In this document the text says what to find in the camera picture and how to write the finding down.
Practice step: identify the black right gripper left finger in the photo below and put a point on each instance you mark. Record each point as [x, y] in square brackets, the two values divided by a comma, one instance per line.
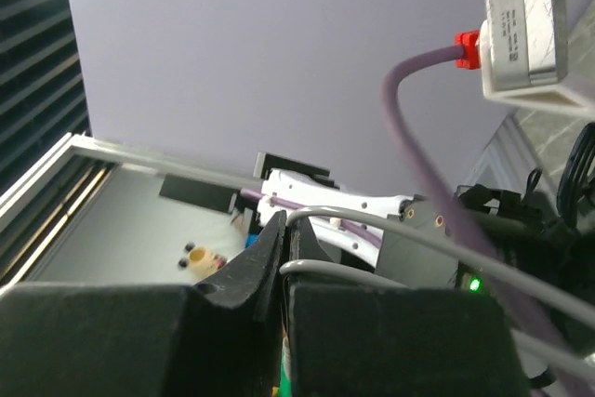
[220, 337]

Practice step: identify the aluminium front rail frame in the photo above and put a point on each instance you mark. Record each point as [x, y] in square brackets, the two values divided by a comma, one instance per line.
[88, 212]

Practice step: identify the white headphones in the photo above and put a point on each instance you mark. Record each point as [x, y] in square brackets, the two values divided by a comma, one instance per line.
[515, 289]

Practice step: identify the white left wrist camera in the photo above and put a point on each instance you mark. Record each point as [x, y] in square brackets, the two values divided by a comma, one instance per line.
[524, 56]

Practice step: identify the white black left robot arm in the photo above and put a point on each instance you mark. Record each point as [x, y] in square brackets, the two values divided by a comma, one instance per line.
[290, 191]

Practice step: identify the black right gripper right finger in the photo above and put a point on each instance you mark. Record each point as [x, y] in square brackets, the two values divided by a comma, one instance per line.
[422, 338]

